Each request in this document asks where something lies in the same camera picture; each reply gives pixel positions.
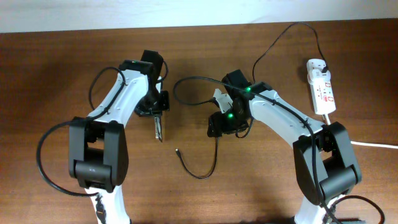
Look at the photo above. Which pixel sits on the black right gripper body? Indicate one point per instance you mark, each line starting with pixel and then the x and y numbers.
pixel 229 122

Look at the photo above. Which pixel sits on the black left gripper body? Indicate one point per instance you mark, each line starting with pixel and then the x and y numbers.
pixel 152 102

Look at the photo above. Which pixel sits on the black smartphone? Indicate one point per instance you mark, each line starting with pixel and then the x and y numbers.
pixel 158 127

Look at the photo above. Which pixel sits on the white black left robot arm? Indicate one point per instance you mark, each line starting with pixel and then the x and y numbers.
pixel 98 155

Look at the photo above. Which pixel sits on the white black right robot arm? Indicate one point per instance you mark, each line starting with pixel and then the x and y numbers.
pixel 325 164

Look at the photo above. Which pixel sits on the white charger plug adapter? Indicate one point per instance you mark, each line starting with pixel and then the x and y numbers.
pixel 317 71

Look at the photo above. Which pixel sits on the white power strip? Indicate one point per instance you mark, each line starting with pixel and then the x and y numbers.
pixel 323 98

